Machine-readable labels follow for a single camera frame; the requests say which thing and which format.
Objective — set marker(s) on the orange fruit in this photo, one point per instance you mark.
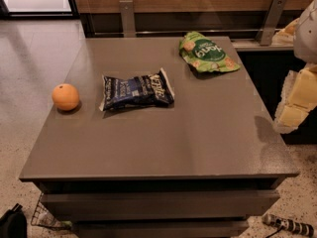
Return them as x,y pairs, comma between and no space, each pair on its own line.
65,97

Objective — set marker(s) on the left metal bracket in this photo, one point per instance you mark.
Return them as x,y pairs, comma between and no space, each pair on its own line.
128,18

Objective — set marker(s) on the black bag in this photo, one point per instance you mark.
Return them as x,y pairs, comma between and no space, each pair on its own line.
13,223

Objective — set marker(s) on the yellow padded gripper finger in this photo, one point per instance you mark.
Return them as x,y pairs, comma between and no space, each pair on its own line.
298,99
285,35

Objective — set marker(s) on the metal bracket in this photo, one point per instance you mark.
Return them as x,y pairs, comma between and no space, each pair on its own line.
128,18
273,14

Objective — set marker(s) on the metal rail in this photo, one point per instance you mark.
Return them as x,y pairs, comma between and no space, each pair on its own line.
240,33

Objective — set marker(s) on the blue chip bag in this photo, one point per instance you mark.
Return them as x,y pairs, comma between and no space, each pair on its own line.
138,91

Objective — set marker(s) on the wire basket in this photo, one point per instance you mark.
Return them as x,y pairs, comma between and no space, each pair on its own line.
43,218

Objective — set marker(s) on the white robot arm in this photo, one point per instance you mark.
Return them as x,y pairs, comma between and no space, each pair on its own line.
305,36

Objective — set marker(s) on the right metal bracket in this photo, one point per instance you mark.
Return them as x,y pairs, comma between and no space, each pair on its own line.
273,14

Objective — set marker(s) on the green snack bag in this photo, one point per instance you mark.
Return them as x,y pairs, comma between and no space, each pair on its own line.
204,54

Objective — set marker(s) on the black white checkered handle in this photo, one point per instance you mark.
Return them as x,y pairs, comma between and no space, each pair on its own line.
292,226

